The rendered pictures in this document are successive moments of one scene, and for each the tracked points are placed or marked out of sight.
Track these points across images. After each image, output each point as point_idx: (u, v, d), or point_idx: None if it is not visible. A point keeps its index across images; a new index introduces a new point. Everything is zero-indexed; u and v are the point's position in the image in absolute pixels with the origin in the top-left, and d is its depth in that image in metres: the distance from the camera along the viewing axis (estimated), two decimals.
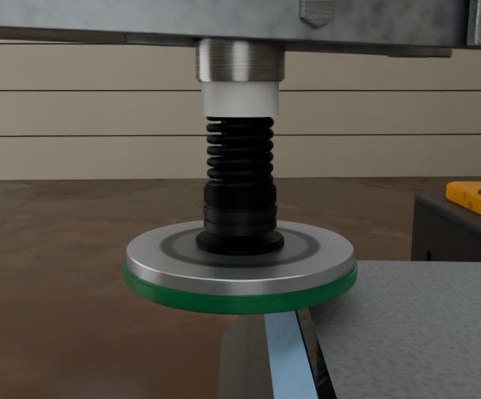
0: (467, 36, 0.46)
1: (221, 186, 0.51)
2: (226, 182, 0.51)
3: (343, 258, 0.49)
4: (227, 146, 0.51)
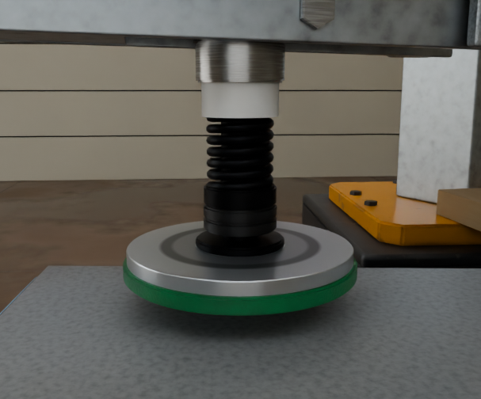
0: (467, 36, 0.46)
1: (221, 187, 0.51)
2: (226, 183, 0.51)
3: (343, 260, 0.49)
4: (227, 147, 0.51)
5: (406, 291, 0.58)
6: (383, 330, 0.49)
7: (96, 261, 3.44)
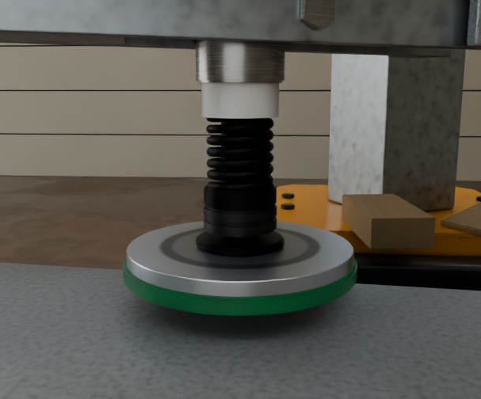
0: (467, 36, 0.46)
1: (221, 187, 0.51)
2: (226, 183, 0.51)
3: (343, 260, 0.49)
4: (227, 147, 0.51)
5: (127, 295, 0.57)
6: (36, 332, 0.48)
7: (127, 256, 3.55)
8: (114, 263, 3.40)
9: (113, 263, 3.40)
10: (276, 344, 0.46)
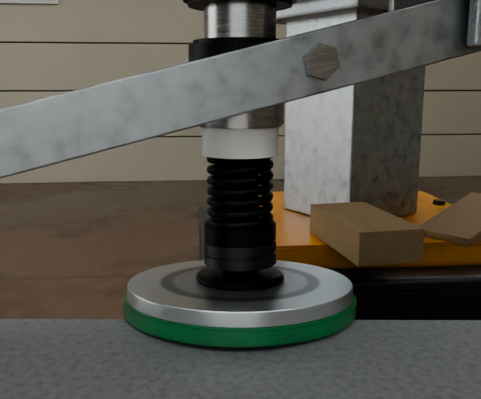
0: (467, 36, 0.46)
1: (221, 226, 0.51)
2: (226, 222, 0.51)
3: (162, 266, 0.61)
4: (227, 186, 0.52)
5: (122, 359, 0.43)
6: None
7: (36, 269, 3.28)
8: (22, 279, 3.12)
9: (21, 279, 3.12)
10: None
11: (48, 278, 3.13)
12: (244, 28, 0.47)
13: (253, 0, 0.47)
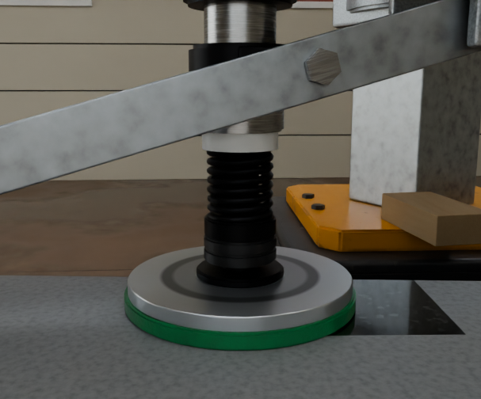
0: (467, 36, 0.46)
1: (221, 219, 0.51)
2: (226, 215, 0.51)
3: (290, 248, 0.63)
4: None
5: None
6: None
7: (80, 262, 3.42)
8: None
9: None
10: None
11: (93, 270, 3.27)
12: (244, 33, 0.48)
13: (253, 0, 0.47)
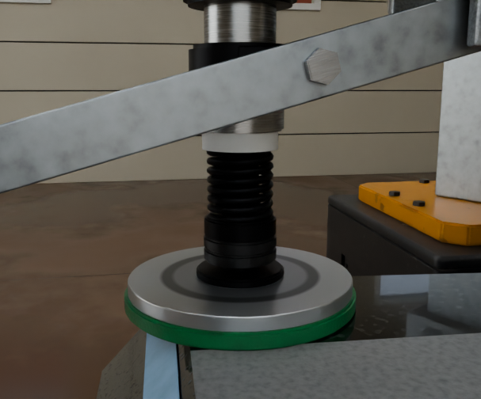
0: (467, 36, 0.46)
1: (221, 219, 0.51)
2: (226, 215, 0.51)
3: (133, 274, 0.55)
4: None
5: None
6: None
7: (71, 267, 3.31)
8: None
9: None
10: None
11: (88, 275, 3.17)
12: (244, 32, 0.48)
13: (253, 0, 0.47)
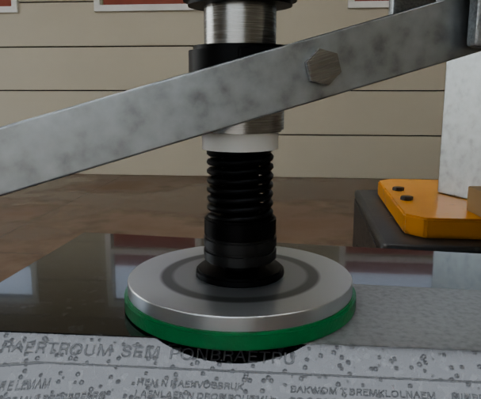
0: (467, 36, 0.46)
1: (221, 219, 0.51)
2: (226, 215, 0.51)
3: (131, 284, 0.52)
4: None
5: (367, 265, 0.66)
6: None
7: None
8: None
9: None
10: None
11: None
12: (244, 33, 0.48)
13: (253, 0, 0.47)
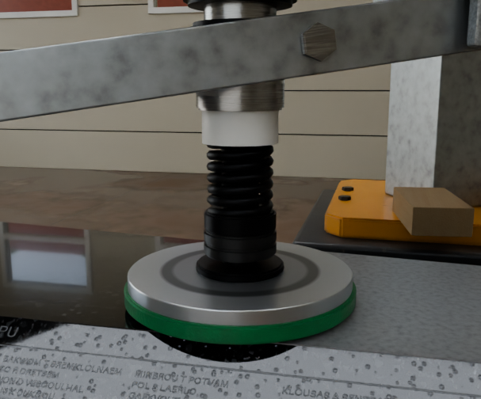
0: (467, 36, 0.46)
1: (221, 214, 0.51)
2: (226, 210, 0.51)
3: (345, 266, 0.55)
4: (227, 174, 0.52)
5: None
6: (111, 276, 0.62)
7: None
8: None
9: None
10: None
11: None
12: (244, 9, 0.47)
13: (253, 0, 0.47)
